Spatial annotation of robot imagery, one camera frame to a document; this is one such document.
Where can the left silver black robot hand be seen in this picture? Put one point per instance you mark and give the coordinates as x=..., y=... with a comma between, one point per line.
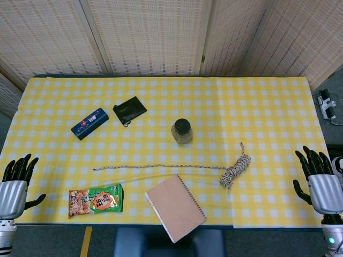
x=12, y=192

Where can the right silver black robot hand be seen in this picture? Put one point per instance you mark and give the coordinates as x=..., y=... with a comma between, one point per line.
x=325, y=192

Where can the black white sneaker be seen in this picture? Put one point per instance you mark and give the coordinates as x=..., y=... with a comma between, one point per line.
x=338, y=168

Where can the green orange snack bag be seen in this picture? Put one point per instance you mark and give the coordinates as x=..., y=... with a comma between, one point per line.
x=93, y=200

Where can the white power strip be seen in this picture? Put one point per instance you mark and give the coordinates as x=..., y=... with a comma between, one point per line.
x=325, y=105

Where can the yellow floor tape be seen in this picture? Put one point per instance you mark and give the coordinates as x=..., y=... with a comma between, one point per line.
x=86, y=241

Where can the dark blue printed box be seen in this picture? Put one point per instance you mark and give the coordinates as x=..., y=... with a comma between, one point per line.
x=89, y=123

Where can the yellow white checkered tablecloth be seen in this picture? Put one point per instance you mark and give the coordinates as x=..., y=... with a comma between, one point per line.
x=241, y=112

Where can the dark blue padded seat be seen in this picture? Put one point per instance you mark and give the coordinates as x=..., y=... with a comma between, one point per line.
x=139, y=243

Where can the brown spiral notebook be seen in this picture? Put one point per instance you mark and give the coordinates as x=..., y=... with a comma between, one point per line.
x=175, y=208

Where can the woven bamboo screen panel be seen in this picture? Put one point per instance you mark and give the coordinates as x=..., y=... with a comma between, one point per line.
x=230, y=37
x=302, y=40
x=45, y=37
x=150, y=34

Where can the clear jar with black lid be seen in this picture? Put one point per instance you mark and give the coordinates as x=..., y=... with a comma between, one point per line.
x=182, y=131

